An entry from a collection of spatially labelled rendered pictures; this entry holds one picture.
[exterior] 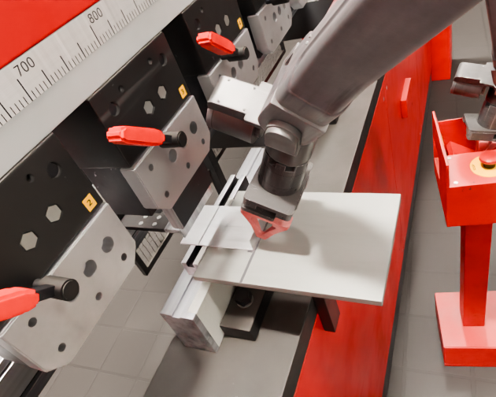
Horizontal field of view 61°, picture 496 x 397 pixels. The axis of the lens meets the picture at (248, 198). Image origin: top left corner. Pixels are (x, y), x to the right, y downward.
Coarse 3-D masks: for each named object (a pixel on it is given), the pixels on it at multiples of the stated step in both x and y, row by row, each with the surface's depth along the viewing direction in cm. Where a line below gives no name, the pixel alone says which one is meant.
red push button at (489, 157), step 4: (484, 152) 87; (488, 152) 86; (492, 152) 86; (480, 156) 86; (484, 156) 86; (488, 156) 85; (492, 156) 85; (480, 160) 86; (484, 160) 85; (488, 160) 85; (492, 160) 85; (484, 164) 87; (488, 164) 85; (492, 164) 85; (488, 168) 87; (492, 168) 87
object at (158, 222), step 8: (104, 200) 76; (120, 216) 75; (128, 216) 75; (136, 216) 74; (144, 216) 74; (152, 216) 73; (160, 216) 72; (128, 224) 73; (136, 224) 73; (144, 224) 72; (152, 224) 71; (160, 224) 70; (168, 224) 70; (176, 232) 69
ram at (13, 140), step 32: (0, 0) 33; (32, 0) 35; (64, 0) 38; (96, 0) 41; (160, 0) 49; (192, 0) 55; (0, 32) 33; (32, 32) 35; (128, 32) 45; (0, 64) 33; (96, 64) 41; (64, 96) 38; (0, 128) 33; (32, 128) 35; (0, 160) 33
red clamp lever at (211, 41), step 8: (208, 32) 52; (200, 40) 52; (208, 40) 52; (216, 40) 52; (224, 40) 54; (208, 48) 54; (216, 48) 54; (224, 48) 55; (232, 48) 56; (240, 48) 58; (224, 56) 60; (232, 56) 59; (240, 56) 59; (248, 56) 59
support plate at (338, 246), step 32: (320, 192) 65; (320, 224) 60; (352, 224) 58; (384, 224) 56; (224, 256) 61; (256, 256) 59; (288, 256) 57; (320, 256) 56; (352, 256) 54; (384, 256) 52; (256, 288) 56; (288, 288) 53; (320, 288) 52; (352, 288) 50; (384, 288) 49
